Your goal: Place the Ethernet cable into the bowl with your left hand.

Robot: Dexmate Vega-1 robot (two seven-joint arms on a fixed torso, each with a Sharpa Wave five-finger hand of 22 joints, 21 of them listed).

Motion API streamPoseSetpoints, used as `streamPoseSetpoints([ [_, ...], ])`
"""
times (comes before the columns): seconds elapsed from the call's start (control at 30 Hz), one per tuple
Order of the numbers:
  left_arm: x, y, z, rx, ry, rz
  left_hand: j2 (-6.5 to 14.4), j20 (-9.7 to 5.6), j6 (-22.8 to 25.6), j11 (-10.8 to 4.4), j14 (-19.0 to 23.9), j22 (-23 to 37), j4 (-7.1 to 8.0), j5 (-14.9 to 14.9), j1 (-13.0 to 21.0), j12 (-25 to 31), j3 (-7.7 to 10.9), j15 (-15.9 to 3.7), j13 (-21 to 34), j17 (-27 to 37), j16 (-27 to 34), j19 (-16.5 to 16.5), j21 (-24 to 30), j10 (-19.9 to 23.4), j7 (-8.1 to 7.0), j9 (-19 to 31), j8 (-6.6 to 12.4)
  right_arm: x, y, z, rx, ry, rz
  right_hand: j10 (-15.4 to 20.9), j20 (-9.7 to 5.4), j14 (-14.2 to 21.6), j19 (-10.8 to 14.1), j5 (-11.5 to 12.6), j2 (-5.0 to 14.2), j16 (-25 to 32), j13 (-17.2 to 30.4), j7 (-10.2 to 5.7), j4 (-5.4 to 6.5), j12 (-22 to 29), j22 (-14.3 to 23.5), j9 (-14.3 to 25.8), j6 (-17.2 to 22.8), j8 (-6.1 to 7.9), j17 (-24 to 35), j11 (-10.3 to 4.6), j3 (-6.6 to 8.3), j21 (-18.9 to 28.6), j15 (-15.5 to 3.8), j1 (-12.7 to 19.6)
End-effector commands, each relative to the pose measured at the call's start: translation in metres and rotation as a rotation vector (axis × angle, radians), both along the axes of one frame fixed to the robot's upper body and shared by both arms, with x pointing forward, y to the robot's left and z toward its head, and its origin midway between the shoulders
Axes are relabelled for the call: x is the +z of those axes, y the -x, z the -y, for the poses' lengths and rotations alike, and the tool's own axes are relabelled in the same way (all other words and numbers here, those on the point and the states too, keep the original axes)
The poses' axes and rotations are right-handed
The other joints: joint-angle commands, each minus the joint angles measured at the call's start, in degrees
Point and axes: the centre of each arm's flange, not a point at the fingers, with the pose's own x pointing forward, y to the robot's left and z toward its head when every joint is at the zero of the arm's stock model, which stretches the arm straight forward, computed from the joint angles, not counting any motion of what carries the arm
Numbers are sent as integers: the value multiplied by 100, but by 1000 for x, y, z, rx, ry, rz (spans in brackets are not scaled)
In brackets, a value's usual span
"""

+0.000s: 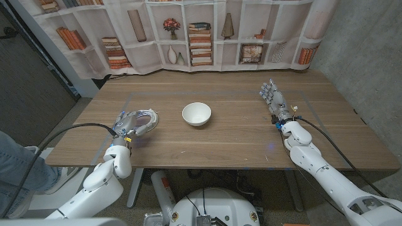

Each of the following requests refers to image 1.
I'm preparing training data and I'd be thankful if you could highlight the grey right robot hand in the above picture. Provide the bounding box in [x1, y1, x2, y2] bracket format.
[259, 78, 295, 125]

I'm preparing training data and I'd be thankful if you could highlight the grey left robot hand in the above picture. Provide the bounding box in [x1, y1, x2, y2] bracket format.
[111, 110, 151, 148]

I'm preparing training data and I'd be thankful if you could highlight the white Ethernet cable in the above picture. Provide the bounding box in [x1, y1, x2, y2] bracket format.
[133, 108, 160, 132]

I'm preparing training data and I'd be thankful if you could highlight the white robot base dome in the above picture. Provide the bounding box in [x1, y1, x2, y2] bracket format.
[168, 187, 261, 226]

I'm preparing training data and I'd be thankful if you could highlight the white bowl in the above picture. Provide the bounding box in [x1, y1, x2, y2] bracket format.
[182, 102, 212, 127]

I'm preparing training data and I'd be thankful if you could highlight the white table leg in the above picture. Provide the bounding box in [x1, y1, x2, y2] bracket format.
[126, 168, 144, 209]

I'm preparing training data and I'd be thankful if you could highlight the printed bookshelf backdrop cloth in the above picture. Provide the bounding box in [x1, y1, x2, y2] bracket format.
[18, 0, 342, 80]

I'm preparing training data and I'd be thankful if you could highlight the white grey shoe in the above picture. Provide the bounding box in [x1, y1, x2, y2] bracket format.
[43, 166, 80, 195]

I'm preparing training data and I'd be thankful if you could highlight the grey table leg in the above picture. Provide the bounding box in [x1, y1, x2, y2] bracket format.
[284, 170, 305, 213]

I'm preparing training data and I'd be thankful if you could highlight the foil tray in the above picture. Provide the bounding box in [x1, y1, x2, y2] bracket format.
[143, 212, 165, 226]

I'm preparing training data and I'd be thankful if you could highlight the person's leg in jeans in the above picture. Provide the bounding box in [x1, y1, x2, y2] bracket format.
[0, 130, 60, 217]

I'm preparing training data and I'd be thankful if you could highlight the white platform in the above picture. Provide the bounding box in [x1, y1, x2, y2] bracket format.
[26, 146, 95, 211]

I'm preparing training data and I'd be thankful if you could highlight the grey heatsink module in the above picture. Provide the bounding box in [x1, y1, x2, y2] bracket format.
[196, 215, 229, 226]

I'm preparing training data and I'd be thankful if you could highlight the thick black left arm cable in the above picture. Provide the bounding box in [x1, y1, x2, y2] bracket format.
[0, 122, 117, 219]

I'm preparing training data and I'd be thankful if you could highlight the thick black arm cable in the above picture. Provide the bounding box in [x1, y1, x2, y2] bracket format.
[0, 122, 117, 219]
[295, 116, 389, 198]

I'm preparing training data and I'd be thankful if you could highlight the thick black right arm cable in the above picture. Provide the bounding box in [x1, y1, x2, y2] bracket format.
[295, 116, 389, 198]

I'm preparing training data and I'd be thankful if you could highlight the black floor cable bundle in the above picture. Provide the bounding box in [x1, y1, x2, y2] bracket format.
[187, 169, 261, 205]

